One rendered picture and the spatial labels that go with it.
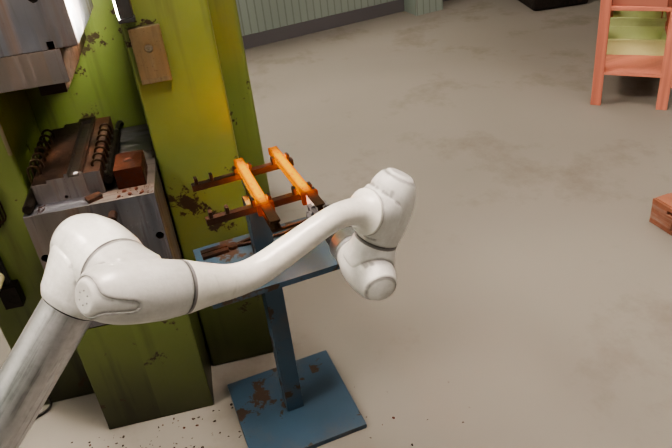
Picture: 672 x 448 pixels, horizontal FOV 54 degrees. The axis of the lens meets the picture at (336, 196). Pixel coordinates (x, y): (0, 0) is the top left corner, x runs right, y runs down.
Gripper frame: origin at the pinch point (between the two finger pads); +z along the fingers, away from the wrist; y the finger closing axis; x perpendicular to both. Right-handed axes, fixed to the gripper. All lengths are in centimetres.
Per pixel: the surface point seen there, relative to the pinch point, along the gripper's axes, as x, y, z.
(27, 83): 35, -62, 46
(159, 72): 28, -27, 52
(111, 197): -2, -51, 40
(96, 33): 33, -41, 91
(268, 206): 1.4, -12.0, 3.3
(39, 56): 42, -57, 45
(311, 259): -26.2, -0.1, 11.9
